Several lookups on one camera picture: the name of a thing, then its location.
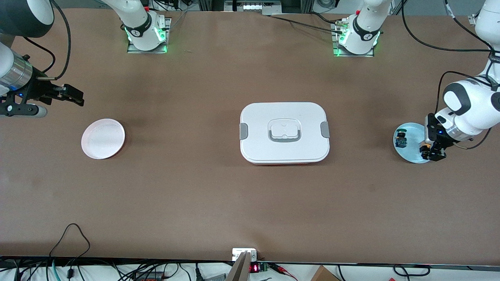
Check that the brown cardboard box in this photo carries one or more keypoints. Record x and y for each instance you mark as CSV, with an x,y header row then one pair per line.
x,y
324,275

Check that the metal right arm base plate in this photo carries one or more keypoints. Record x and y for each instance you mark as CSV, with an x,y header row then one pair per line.
x,y
167,27

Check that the aluminium profile rail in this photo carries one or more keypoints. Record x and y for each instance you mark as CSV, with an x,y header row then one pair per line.
x,y
472,19

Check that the red digit display module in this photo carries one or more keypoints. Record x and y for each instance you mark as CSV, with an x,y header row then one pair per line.
x,y
254,268

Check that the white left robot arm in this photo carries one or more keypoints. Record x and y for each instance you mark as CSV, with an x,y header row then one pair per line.
x,y
472,105

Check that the green push button switch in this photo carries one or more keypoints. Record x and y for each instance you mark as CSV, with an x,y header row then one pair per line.
x,y
401,140

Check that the aluminium bar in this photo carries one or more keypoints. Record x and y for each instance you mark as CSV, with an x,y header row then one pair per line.
x,y
240,269

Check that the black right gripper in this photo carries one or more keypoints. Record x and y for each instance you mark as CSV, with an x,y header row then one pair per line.
x,y
40,89

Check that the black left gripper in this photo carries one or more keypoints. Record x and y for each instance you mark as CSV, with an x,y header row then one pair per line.
x,y
438,143

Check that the white metal bracket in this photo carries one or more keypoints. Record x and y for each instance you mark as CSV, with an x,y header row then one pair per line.
x,y
239,251

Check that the pink round plate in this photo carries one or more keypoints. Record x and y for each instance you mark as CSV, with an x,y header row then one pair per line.
x,y
103,140

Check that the light blue round plate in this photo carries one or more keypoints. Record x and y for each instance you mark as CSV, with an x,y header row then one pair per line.
x,y
412,152

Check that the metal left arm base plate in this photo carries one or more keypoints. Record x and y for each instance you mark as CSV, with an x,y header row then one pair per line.
x,y
351,55

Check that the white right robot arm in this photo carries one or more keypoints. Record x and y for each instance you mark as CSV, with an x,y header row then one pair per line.
x,y
146,43

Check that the red clip lead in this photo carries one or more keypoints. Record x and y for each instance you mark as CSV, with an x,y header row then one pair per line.
x,y
283,270

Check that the white lunch box grey latches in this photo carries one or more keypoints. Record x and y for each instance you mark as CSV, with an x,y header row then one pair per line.
x,y
304,117

